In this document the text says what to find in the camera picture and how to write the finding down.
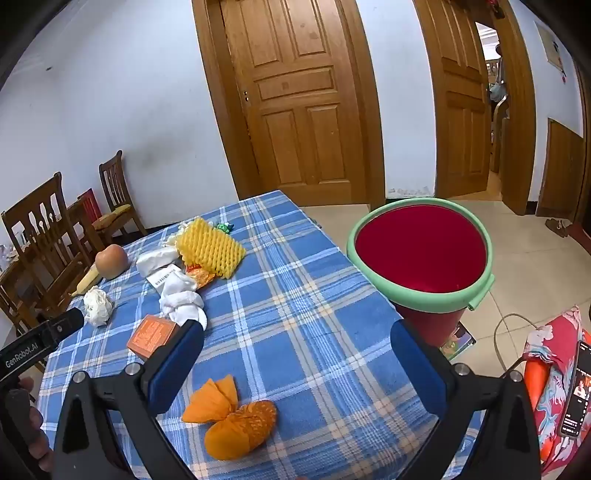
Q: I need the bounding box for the grey cable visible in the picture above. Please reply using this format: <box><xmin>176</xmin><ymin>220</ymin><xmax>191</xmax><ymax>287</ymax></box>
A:
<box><xmin>493</xmin><ymin>313</ymin><xmax>539</xmax><ymax>379</ymax></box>

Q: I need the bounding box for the blue plaid tablecloth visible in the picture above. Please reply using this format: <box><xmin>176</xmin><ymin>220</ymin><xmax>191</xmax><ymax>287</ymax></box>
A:
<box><xmin>34</xmin><ymin>189</ymin><xmax>490</xmax><ymax>480</ymax></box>

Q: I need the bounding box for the colourful book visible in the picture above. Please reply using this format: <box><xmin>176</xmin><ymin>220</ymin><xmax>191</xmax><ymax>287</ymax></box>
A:
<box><xmin>438</xmin><ymin>320</ymin><xmax>477</xmax><ymax>361</ymax></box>

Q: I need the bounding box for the black smartphone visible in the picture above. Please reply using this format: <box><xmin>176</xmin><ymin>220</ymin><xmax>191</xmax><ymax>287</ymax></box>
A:
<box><xmin>560</xmin><ymin>340</ymin><xmax>591</xmax><ymax>438</ymax></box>

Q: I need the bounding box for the yellow seat cushion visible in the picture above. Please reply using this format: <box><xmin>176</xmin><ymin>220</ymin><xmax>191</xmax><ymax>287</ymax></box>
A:
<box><xmin>92</xmin><ymin>205</ymin><xmax>132</xmax><ymax>227</ymax></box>

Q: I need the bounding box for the banana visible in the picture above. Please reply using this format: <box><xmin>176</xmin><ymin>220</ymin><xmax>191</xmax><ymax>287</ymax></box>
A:
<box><xmin>69</xmin><ymin>265</ymin><xmax>103</xmax><ymax>297</ymax></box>

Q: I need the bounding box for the white paper card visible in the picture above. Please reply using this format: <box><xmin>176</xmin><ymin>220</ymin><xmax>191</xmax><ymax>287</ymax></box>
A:
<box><xmin>147</xmin><ymin>264</ymin><xmax>183</xmax><ymax>291</ymax></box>

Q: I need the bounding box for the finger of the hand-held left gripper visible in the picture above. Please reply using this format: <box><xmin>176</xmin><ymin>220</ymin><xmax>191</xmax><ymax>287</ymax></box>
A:
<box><xmin>44</xmin><ymin>307</ymin><xmax>86</xmax><ymax>344</ymax></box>

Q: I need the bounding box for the orange cardboard box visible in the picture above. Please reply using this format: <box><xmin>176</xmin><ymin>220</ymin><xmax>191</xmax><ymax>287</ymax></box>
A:
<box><xmin>126</xmin><ymin>315</ymin><xmax>180</xmax><ymax>361</ymax></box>

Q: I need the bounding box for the large wooden chair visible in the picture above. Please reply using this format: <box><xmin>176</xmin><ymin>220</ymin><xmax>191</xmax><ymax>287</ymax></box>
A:
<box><xmin>0</xmin><ymin>172</ymin><xmax>93</xmax><ymax>324</ymax></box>

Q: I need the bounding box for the wall poster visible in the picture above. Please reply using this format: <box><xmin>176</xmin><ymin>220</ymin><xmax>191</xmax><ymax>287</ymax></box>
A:
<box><xmin>536</xmin><ymin>21</ymin><xmax>568</xmax><ymax>84</ymax></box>

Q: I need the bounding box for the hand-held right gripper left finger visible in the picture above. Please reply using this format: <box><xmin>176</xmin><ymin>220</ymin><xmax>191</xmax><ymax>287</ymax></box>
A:
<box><xmin>54</xmin><ymin>318</ymin><xmax>206</xmax><ymax>480</ymax></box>

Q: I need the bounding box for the closed wooden door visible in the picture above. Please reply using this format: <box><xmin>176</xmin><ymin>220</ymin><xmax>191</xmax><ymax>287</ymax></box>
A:
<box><xmin>221</xmin><ymin>0</ymin><xmax>370</xmax><ymax>204</ymax></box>

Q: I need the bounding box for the wooden door frame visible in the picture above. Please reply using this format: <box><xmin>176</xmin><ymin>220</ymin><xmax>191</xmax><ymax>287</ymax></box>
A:
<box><xmin>471</xmin><ymin>0</ymin><xmax>536</xmax><ymax>215</ymax></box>

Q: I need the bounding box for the orange snack packet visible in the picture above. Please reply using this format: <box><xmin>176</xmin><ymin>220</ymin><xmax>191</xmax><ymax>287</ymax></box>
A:
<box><xmin>184</xmin><ymin>263</ymin><xmax>217</xmax><ymax>291</ymax></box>

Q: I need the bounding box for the red floral cushion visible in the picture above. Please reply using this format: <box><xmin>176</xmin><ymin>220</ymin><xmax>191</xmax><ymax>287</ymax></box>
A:
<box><xmin>524</xmin><ymin>305</ymin><xmax>591</xmax><ymax>476</ymax></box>

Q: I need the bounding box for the white foam fruit net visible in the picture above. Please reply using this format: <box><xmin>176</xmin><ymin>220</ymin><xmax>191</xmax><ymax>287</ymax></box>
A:
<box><xmin>159</xmin><ymin>220</ymin><xmax>192</xmax><ymax>247</ymax></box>

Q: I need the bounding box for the person's left hand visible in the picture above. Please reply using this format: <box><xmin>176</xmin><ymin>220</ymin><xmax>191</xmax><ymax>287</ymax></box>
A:
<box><xmin>21</xmin><ymin>377</ymin><xmax>54</xmax><ymax>472</ymax></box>

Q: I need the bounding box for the white crumpled cloth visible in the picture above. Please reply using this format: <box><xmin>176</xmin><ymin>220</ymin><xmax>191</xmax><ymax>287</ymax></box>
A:
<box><xmin>158</xmin><ymin>270</ymin><xmax>208</xmax><ymax>332</ymax></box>

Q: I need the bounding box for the wooden cabinet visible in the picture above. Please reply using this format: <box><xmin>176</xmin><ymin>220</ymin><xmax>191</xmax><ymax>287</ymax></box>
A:
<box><xmin>536</xmin><ymin>117</ymin><xmax>585</xmax><ymax>222</ymax></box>

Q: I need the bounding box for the orange mesh pouch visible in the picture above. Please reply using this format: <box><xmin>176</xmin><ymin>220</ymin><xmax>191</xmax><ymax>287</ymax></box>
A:
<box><xmin>181</xmin><ymin>374</ymin><xmax>279</xmax><ymax>461</ymax></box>

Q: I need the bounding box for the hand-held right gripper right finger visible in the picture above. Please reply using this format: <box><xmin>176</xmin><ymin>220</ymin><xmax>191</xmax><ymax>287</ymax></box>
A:
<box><xmin>390</xmin><ymin>318</ymin><xmax>542</xmax><ymax>480</ymax></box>

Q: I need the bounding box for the open wooden door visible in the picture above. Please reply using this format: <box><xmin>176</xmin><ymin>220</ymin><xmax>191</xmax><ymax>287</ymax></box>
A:
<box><xmin>413</xmin><ymin>0</ymin><xmax>490</xmax><ymax>197</ymax></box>

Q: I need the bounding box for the wooden chair with seat cushion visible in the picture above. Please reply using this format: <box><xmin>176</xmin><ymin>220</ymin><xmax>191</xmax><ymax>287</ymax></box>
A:
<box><xmin>98</xmin><ymin>150</ymin><xmax>148</xmax><ymax>243</ymax></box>

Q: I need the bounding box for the red bucket with green rim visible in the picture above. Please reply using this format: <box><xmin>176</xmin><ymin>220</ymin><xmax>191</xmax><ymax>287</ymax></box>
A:
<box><xmin>346</xmin><ymin>196</ymin><xmax>495</xmax><ymax>349</ymax></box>

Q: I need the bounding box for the white crumpled tissue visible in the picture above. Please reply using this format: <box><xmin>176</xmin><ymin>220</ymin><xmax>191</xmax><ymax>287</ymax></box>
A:
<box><xmin>82</xmin><ymin>285</ymin><xmax>114</xmax><ymax>328</ymax></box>

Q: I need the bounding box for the yellow foam fruit net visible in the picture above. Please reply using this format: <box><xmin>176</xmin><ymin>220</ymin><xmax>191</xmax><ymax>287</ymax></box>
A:
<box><xmin>177</xmin><ymin>218</ymin><xmax>247</xmax><ymax>280</ymax></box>

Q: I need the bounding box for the red chair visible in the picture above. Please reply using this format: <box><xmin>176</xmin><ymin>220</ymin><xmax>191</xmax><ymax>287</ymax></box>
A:
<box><xmin>78</xmin><ymin>188</ymin><xmax>102</xmax><ymax>222</ymax></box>

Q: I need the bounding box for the apple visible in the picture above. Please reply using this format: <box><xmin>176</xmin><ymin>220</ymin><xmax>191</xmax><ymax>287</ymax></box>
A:
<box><xmin>95</xmin><ymin>244</ymin><xmax>129</xmax><ymax>280</ymax></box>

